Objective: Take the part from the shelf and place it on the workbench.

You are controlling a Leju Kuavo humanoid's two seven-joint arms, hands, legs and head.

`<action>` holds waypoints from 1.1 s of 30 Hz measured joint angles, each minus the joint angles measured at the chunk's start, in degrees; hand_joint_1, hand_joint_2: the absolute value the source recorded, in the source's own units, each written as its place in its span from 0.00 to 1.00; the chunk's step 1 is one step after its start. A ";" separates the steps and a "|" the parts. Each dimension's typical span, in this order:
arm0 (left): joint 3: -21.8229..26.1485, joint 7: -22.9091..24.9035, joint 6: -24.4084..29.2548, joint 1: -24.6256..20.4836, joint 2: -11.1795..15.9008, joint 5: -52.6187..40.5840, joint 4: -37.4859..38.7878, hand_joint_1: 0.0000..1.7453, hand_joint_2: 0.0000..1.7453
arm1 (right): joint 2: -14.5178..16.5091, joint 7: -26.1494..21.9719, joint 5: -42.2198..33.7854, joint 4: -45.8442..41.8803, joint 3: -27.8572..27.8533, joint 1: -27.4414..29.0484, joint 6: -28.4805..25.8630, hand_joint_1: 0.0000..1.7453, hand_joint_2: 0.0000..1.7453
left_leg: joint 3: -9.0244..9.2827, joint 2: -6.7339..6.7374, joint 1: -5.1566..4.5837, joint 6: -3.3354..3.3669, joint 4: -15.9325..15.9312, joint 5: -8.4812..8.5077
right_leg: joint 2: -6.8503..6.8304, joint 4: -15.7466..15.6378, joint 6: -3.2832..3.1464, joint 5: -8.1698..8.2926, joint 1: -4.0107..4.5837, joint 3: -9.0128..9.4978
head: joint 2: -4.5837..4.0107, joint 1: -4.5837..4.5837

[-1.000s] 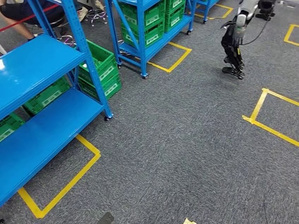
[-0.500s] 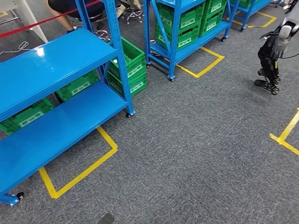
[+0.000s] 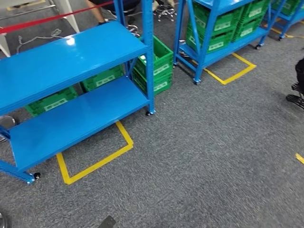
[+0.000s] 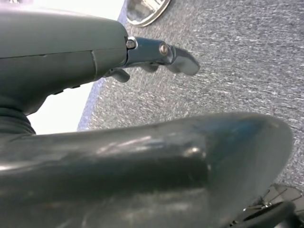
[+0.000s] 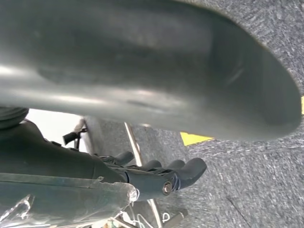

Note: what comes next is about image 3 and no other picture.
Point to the dark stanchion with chrome base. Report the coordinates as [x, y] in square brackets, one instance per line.
[7, 121]

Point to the metal desk crossbar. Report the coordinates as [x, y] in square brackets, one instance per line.
[23, 12]

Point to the red barrier belt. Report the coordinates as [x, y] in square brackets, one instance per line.
[47, 19]

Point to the blue metal shelf rack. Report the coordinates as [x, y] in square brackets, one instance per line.
[237, 46]
[71, 53]
[296, 19]

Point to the person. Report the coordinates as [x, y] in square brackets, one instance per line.
[96, 12]

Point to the white desk side panel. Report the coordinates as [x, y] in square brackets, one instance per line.
[69, 15]
[4, 45]

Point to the black mechanical limb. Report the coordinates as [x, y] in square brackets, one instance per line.
[299, 72]

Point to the green plastic crate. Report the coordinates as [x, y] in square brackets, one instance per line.
[220, 22]
[213, 44]
[161, 85]
[161, 59]
[255, 9]
[247, 30]
[286, 6]
[102, 78]
[50, 102]

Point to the yellow floor tape outline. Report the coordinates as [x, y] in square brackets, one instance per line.
[66, 179]
[288, 35]
[299, 158]

